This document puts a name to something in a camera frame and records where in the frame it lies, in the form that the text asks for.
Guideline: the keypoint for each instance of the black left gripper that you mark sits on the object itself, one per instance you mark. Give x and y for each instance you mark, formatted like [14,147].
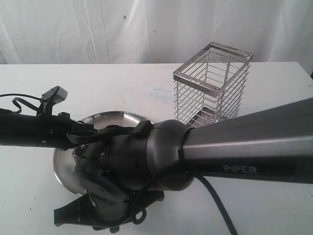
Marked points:
[55,128]

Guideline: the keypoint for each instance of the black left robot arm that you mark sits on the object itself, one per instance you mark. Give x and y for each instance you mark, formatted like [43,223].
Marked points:
[39,131]

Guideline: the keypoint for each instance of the white backdrop curtain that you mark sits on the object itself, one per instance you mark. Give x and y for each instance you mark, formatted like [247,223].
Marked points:
[152,31]

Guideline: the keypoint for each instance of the wire mesh utensil holder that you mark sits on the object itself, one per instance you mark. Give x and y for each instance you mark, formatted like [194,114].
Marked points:
[210,85]

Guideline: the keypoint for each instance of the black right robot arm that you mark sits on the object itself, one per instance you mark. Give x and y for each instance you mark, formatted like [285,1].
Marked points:
[126,169]

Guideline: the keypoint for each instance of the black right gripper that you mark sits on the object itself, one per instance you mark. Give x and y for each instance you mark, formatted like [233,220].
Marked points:
[100,213]

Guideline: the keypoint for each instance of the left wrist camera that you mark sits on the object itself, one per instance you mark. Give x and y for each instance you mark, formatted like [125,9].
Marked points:
[49,99]

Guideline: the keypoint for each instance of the round stainless steel plate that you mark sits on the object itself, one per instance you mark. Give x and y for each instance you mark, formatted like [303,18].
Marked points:
[64,162]

